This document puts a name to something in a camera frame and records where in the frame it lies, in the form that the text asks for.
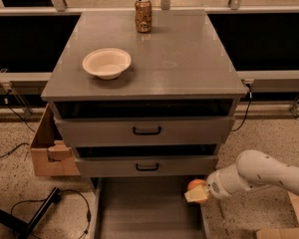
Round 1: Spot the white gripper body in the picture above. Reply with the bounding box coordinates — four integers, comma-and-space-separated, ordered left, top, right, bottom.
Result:
206, 170, 231, 199

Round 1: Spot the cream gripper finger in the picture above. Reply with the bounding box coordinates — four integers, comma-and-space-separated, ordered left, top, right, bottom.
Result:
184, 184, 209, 202

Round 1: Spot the orange fruit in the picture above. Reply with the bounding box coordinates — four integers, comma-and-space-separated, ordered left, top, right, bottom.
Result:
187, 179, 208, 203

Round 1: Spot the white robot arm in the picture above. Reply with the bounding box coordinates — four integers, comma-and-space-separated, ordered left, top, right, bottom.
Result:
184, 149, 299, 203

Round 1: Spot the grey bottom drawer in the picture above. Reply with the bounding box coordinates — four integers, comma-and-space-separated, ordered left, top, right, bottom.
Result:
92, 176, 211, 239

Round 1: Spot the grey drawer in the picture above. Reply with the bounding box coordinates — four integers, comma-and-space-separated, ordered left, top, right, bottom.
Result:
92, 176, 211, 239
75, 155, 218, 177
56, 117, 234, 147

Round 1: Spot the grey drawer cabinet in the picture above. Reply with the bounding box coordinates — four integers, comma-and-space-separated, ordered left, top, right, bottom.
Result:
40, 9, 249, 239

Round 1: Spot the grey middle drawer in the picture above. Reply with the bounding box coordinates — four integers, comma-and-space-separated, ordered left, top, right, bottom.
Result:
75, 155, 218, 177

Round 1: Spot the grey top drawer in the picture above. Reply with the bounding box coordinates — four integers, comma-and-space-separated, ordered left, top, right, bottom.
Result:
56, 117, 234, 147

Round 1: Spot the cardboard box left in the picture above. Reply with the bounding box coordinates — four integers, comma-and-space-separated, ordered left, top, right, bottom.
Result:
30, 106, 80, 176

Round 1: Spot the white paper bowl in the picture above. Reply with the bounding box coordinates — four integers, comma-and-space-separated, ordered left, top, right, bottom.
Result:
82, 48, 132, 80

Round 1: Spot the black stand leg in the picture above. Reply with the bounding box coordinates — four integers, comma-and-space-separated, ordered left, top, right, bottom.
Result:
0, 187, 61, 239

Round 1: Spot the gold drink can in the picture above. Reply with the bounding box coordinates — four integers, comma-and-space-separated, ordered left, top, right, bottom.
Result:
135, 0, 151, 33

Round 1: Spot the black cable behind cabinet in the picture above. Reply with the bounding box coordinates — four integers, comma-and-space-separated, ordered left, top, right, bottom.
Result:
230, 83, 253, 132

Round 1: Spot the black floor cable left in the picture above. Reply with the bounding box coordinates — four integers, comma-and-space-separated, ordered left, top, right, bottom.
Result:
9, 188, 92, 239

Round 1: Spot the black cable far left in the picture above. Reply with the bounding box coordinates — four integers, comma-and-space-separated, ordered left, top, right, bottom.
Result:
0, 89, 37, 164

